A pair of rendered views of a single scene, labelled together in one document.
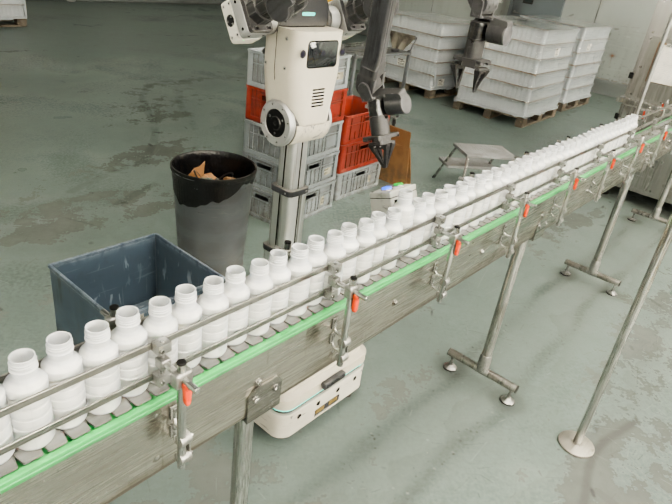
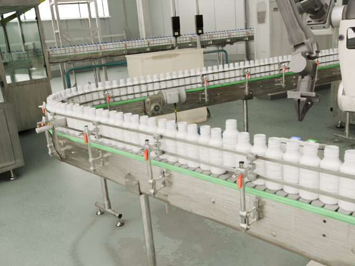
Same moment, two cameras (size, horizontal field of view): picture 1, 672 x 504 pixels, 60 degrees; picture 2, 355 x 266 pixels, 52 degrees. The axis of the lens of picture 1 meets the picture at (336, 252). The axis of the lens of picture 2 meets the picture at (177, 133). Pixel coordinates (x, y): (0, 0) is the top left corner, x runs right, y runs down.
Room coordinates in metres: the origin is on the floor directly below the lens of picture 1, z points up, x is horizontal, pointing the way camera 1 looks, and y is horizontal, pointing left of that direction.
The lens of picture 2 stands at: (1.44, -1.38, 1.52)
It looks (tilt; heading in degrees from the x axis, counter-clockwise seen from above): 16 degrees down; 99
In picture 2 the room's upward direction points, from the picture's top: 5 degrees counter-clockwise
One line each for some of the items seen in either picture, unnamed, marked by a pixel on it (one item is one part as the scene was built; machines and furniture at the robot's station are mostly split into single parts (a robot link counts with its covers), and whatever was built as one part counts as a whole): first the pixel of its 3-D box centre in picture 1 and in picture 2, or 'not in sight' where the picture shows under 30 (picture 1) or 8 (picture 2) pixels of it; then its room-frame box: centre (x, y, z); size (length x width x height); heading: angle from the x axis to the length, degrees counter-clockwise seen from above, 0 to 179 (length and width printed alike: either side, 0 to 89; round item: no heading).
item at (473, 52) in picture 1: (473, 51); not in sight; (1.90, -0.33, 1.51); 0.10 x 0.07 x 0.07; 53
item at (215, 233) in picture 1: (212, 218); not in sight; (2.90, 0.70, 0.32); 0.45 x 0.45 x 0.64
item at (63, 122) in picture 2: not in sight; (57, 142); (0.46, 0.47, 0.96); 0.23 x 0.10 x 0.27; 53
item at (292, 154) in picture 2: (444, 211); (292, 166); (1.62, -0.30, 1.08); 0.06 x 0.06 x 0.17
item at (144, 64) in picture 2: not in sight; (167, 88); (0.45, 4.42, 0.59); 1.10 x 0.62 x 1.18; 35
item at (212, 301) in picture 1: (212, 316); (121, 130); (0.93, 0.22, 1.08); 0.06 x 0.06 x 0.17
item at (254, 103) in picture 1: (297, 102); not in sight; (3.91, 0.40, 0.78); 0.61 x 0.41 x 0.22; 149
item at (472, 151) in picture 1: (473, 168); not in sight; (4.82, -1.07, 0.21); 0.61 x 0.47 x 0.41; 16
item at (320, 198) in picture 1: (288, 194); not in sight; (3.90, 0.40, 0.11); 0.61 x 0.41 x 0.22; 148
